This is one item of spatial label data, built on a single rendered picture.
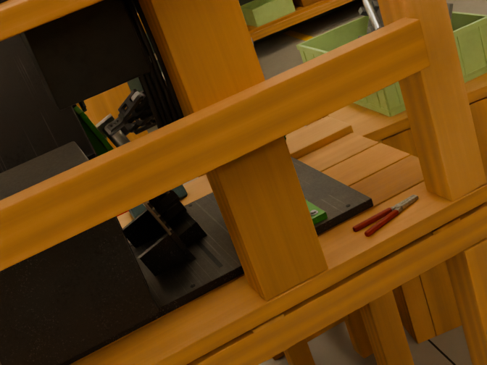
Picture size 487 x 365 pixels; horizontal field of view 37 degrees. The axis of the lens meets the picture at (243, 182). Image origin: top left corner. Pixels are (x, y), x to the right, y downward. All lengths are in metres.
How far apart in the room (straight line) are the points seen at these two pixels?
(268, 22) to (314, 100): 5.66
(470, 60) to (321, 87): 1.20
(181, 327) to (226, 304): 0.10
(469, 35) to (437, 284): 0.81
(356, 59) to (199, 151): 0.32
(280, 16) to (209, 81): 5.74
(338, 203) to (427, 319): 1.04
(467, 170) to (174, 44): 0.66
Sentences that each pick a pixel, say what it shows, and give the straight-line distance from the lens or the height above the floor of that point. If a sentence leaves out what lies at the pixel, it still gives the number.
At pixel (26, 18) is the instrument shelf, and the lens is 1.12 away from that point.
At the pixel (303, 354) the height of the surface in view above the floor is 0.15.
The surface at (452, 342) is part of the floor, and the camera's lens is 2.58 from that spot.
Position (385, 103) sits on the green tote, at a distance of 2.28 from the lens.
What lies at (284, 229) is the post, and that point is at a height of 1.00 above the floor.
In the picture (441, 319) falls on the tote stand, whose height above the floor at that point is 0.06.
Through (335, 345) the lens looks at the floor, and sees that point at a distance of 2.70.
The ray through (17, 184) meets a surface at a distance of 1.37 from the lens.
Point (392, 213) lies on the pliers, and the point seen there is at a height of 0.89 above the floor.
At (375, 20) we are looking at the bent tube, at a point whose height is 0.98.
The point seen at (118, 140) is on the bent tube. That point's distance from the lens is 1.52.
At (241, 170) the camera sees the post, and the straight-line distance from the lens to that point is 1.28.
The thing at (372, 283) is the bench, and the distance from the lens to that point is 1.48.
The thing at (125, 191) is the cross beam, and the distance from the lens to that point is 1.17.
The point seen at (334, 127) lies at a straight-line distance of 2.03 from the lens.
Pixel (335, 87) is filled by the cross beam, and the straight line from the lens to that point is 1.27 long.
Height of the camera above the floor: 1.61
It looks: 22 degrees down
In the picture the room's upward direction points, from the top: 20 degrees counter-clockwise
